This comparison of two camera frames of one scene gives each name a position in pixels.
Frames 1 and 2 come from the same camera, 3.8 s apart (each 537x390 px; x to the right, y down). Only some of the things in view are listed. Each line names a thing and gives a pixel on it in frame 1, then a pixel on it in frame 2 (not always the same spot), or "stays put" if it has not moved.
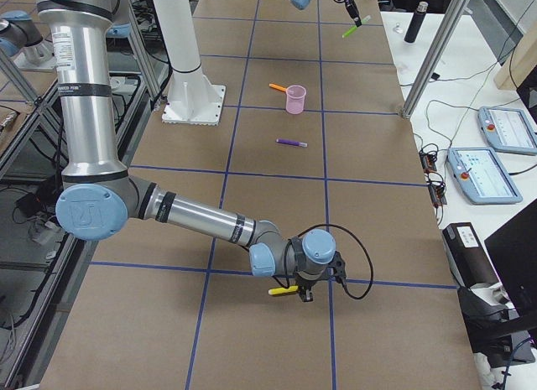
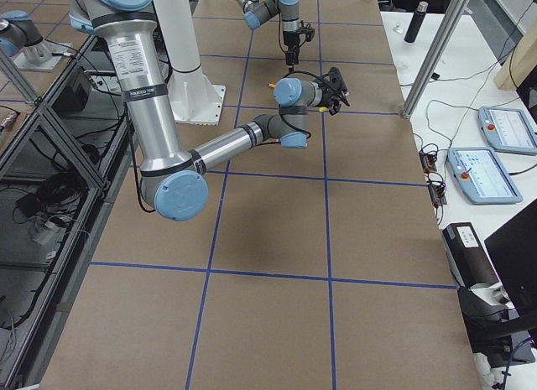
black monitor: x=513 y=250 stays put
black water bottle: x=416 y=23 stays put
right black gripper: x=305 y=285 -> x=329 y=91
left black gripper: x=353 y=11 -> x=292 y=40
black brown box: x=470 y=262 stays put
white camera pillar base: x=193 y=98 stays put
